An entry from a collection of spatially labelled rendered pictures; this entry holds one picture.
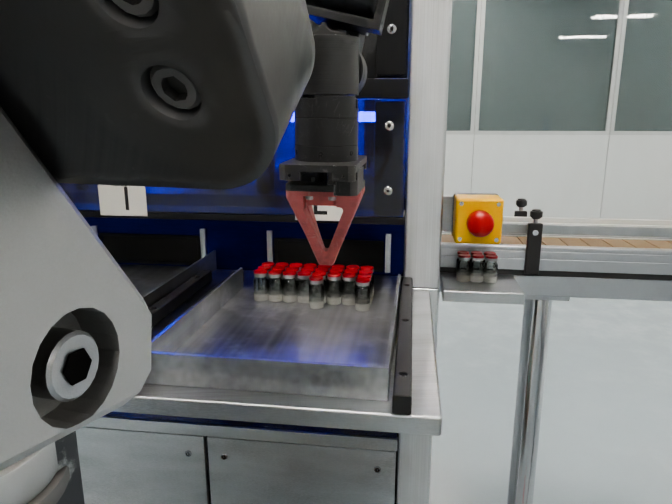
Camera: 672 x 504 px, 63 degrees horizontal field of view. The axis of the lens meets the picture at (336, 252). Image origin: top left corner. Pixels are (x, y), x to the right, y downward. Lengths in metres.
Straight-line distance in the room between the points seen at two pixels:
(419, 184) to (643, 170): 5.08
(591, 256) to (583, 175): 4.68
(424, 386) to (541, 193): 5.10
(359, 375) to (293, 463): 0.55
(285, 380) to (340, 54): 0.31
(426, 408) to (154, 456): 0.72
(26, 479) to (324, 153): 0.33
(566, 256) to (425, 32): 0.45
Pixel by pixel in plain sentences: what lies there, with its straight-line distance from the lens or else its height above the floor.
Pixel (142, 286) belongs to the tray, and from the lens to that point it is 0.96.
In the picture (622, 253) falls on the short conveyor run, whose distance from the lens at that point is 1.07.
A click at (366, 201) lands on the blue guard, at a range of 0.88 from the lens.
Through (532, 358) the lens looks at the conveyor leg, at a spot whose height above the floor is 0.71.
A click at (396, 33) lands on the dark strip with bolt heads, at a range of 0.88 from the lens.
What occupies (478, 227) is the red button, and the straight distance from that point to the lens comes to 0.85.
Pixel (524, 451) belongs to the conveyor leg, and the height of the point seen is 0.51.
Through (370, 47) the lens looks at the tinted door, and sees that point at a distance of 0.89.
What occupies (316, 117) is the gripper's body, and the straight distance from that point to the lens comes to 0.48.
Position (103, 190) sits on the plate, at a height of 1.03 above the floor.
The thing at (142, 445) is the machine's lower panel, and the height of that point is 0.55.
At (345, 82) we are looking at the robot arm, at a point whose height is 1.18.
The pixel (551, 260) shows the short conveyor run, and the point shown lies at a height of 0.91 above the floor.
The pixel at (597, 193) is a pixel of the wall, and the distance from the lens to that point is 5.78.
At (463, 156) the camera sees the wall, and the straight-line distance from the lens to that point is 5.50.
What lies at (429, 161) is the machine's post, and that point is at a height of 1.09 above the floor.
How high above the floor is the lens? 1.15
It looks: 13 degrees down
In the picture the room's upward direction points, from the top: straight up
